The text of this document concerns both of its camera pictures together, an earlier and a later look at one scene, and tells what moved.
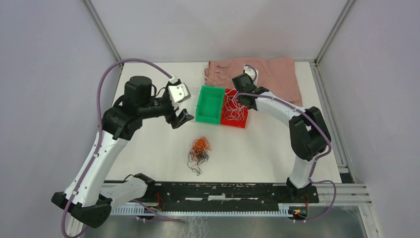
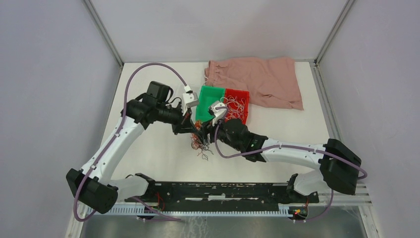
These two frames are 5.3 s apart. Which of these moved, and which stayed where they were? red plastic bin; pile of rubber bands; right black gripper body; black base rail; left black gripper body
Moved: left black gripper body; right black gripper body; pile of rubber bands
Stayed: black base rail; red plastic bin
